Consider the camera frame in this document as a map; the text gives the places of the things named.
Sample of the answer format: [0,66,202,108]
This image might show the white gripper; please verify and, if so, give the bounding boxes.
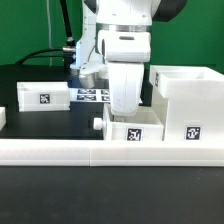
[108,62,144,117]

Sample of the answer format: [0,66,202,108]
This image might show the white drawer box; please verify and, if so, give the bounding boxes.
[17,82,70,112]
[93,103,164,141]

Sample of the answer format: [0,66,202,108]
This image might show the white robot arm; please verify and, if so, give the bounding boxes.
[70,0,187,116]

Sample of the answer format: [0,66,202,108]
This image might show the small white block left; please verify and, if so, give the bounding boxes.
[0,107,6,131]

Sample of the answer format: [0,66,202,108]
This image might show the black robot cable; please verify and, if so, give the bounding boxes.
[14,0,77,66]

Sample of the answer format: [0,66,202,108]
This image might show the white border rail frame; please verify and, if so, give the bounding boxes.
[0,139,224,167]

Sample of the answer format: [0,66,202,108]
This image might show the fiducial marker sheet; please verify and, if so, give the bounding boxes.
[70,88,110,103]

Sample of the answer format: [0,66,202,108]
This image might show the black base mat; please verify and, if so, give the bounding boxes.
[0,65,153,140]

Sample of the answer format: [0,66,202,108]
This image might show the white drawer cabinet housing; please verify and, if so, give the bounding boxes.
[149,65,224,142]

